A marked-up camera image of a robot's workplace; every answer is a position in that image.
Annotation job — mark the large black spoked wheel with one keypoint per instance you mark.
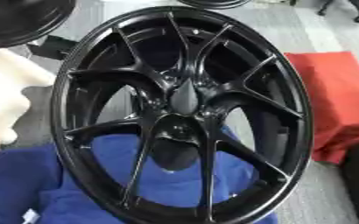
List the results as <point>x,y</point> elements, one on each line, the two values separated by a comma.
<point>136,73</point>

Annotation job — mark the black wheel rim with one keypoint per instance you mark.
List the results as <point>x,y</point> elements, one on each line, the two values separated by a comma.
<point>19,20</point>

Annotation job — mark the black round rim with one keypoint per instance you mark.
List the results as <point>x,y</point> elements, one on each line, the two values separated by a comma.
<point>215,3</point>

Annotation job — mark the black flat object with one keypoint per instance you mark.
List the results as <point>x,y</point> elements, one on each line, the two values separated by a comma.
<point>52,46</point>

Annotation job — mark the red cloth-covered table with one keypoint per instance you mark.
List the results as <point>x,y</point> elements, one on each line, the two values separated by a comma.
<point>341,99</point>

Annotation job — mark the white crumpled cloth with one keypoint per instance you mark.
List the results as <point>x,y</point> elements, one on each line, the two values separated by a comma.
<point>6,87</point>

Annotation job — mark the small white tag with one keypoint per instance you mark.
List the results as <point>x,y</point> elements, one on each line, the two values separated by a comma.
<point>30,217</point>

